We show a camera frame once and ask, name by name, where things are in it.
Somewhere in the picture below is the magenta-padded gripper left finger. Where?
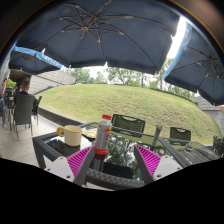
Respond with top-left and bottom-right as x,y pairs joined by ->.
44,144 -> 97,187

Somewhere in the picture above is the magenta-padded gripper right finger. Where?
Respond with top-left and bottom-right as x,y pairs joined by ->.
133,143 -> 184,185

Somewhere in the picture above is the red-capped clear drink bottle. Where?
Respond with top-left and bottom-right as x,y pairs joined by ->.
93,114 -> 113,156

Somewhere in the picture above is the grey umbrella pole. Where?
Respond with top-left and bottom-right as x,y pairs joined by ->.
150,124 -> 163,151

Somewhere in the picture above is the narrow dark mesh-back chair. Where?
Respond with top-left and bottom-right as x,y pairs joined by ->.
169,126 -> 192,142

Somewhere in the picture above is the wide dark mesh-back chair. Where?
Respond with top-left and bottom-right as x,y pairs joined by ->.
111,113 -> 147,134

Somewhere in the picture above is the dark slim chair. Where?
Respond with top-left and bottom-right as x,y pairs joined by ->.
31,95 -> 43,126

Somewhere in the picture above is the grey wicker chair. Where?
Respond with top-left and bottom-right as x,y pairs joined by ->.
12,94 -> 36,139

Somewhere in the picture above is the person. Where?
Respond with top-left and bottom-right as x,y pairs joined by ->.
0,78 -> 9,130
13,79 -> 38,108

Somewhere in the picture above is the navy umbrella with blue valance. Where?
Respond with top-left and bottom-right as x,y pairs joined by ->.
163,21 -> 224,107

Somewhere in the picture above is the navy umbrella with lettered trim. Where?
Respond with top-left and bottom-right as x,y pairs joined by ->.
8,45 -> 64,76

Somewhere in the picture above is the large navy patio umbrella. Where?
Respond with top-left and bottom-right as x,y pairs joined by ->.
14,0 -> 183,76

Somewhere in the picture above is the cream mug with yellow handle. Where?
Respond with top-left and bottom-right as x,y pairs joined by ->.
56,124 -> 83,148

